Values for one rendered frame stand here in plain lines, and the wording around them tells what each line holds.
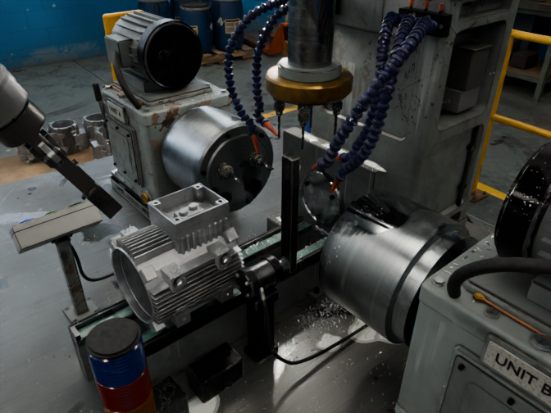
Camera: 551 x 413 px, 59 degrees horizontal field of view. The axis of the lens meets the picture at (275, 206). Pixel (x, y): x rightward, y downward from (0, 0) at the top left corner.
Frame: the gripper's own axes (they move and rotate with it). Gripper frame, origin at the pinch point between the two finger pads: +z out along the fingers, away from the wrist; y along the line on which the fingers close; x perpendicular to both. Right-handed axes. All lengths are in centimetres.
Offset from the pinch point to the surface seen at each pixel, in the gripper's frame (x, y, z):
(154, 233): -1.8, -6.2, 10.7
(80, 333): 21.6, -1.5, 19.1
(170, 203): -8.2, -1.3, 12.2
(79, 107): -42, 377, 161
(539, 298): -29, -63, 18
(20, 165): 23, 254, 107
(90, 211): 3.8, 15.4, 12.0
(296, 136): -42, 4, 30
